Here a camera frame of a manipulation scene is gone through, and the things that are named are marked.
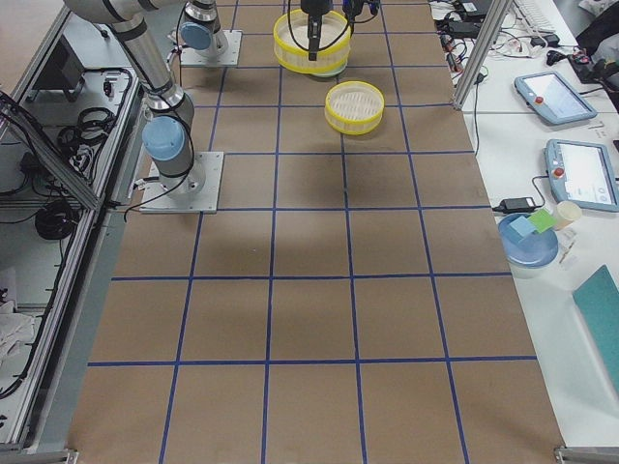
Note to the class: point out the black power adapter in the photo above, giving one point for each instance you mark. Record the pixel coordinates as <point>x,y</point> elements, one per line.
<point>516,205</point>

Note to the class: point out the far teach pendant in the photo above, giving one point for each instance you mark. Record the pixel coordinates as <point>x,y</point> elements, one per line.
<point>553,98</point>

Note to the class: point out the white crumpled cloth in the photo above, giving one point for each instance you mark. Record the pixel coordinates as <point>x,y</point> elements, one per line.
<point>17,329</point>

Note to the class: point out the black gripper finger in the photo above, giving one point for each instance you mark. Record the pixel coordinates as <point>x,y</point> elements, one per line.
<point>314,35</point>

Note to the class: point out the near teach pendant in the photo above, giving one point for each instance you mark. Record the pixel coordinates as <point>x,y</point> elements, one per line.
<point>581,172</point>

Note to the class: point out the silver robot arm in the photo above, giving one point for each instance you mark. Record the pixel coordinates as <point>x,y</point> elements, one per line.
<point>167,136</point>
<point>199,24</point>

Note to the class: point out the blue plate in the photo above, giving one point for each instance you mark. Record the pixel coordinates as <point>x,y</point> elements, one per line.
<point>534,252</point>

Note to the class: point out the aluminium frame post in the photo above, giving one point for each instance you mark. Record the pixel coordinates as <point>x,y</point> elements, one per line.
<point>486,37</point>

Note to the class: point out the green foam block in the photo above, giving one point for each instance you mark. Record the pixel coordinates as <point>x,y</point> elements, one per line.
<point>542,220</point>

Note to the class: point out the teal mat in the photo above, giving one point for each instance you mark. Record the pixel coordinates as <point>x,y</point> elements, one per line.
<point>597,301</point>

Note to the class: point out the beige cup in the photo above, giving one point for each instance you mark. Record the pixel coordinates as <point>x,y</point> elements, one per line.
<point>565,213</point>

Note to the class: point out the light green plate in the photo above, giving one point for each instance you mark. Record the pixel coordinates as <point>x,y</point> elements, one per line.
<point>329,74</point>

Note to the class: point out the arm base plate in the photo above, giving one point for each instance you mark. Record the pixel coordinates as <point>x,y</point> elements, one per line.
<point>199,192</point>
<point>203,49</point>

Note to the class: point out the blue foam block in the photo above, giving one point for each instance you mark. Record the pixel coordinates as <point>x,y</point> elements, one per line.
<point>520,228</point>

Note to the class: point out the teach pendant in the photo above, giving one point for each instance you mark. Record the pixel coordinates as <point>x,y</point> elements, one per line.
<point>553,98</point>
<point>581,172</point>

